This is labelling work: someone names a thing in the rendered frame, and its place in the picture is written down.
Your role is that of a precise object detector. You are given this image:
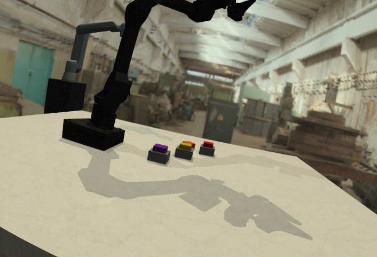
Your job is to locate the yellow button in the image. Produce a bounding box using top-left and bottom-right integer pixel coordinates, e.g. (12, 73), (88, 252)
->
(174, 142), (194, 160)

